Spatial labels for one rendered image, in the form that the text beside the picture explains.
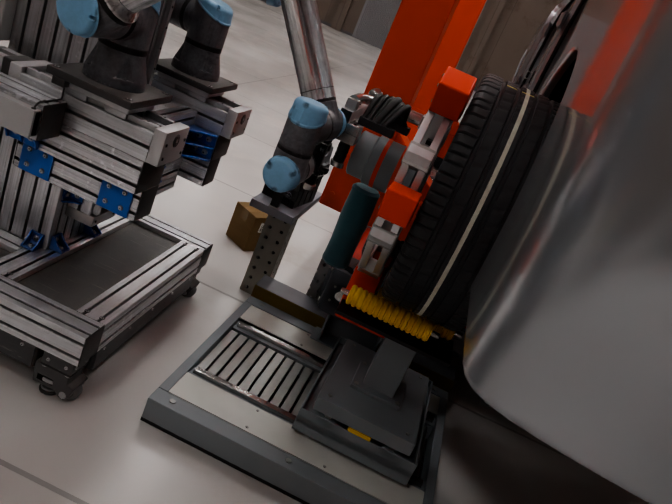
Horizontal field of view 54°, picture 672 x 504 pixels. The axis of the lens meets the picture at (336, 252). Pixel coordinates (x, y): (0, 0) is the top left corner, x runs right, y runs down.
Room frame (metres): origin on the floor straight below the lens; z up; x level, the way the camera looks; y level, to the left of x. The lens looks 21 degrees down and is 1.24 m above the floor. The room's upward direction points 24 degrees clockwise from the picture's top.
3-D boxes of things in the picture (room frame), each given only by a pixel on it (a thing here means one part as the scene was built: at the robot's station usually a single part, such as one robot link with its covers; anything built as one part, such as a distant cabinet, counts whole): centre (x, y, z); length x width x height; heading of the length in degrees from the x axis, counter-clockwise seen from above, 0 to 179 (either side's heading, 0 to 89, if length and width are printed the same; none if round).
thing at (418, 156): (1.79, -0.11, 0.85); 0.54 x 0.07 x 0.54; 175
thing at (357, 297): (1.66, -0.20, 0.51); 0.29 x 0.06 x 0.06; 85
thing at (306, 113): (1.36, 0.16, 0.95); 0.11 x 0.08 x 0.11; 168
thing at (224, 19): (2.08, 0.64, 0.98); 0.13 x 0.12 x 0.14; 72
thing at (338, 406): (1.77, -0.28, 0.32); 0.40 x 0.30 x 0.28; 175
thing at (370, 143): (1.79, -0.04, 0.85); 0.21 x 0.14 x 0.14; 85
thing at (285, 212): (2.45, 0.25, 0.44); 0.43 x 0.17 x 0.03; 175
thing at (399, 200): (1.47, -0.09, 0.85); 0.09 x 0.08 x 0.07; 175
